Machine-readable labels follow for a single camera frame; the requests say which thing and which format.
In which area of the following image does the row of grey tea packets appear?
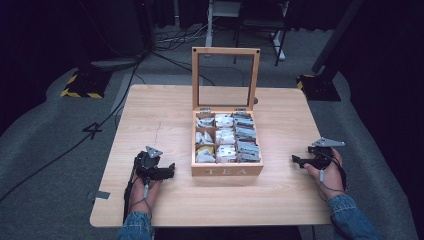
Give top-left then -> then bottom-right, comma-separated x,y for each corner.
233,112 -> 262,164

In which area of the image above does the white desk frame leg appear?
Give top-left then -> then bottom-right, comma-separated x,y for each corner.
204,0 -> 243,48

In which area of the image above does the long black floor cable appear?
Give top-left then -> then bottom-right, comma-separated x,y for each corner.
0,54 -> 145,204

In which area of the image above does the black stand base striped tape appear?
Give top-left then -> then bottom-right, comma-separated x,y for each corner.
60,67 -> 113,100
296,73 -> 342,102

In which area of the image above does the person's right hand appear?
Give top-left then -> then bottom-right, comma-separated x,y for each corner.
303,147 -> 346,201

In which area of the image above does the bundle of floor cables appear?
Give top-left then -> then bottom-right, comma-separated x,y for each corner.
153,23 -> 208,52

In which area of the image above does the left hand-held gripper cable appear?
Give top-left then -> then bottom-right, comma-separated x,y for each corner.
122,156 -> 154,224

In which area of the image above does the hand-held gripper cable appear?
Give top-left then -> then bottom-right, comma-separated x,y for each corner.
316,153 -> 349,203
122,156 -> 154,224

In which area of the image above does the grey tape piece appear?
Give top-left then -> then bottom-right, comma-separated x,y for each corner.
86,190 -> 111,201

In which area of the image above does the right hand-held gripper cable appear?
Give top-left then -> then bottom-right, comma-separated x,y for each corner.
316,153 -> 349,203

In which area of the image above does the wooden tea box with lid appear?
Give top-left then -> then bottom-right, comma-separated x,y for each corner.
190,46 -> 265,177

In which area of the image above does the thin black floor cable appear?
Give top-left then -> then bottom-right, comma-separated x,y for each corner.
149,49 -> 217,87

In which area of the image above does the black slanted stand post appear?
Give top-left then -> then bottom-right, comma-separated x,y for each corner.
311,0 -> 365,75

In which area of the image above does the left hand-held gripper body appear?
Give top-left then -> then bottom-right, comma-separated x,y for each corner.
134,145 -> 164,184

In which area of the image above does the group of white tea packets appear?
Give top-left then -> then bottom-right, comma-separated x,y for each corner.
195,113 -> 238,164

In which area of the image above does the yellow tea packet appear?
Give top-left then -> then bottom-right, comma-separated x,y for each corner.
196,145 -> 214,159

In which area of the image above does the black metal chair frame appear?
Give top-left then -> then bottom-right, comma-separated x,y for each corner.
232,0 -> 292,67

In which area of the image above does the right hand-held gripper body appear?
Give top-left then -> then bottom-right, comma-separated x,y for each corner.
307,137 -> 347,170

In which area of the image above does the person's left hand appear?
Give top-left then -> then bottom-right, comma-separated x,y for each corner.
127,173 -> 163,215

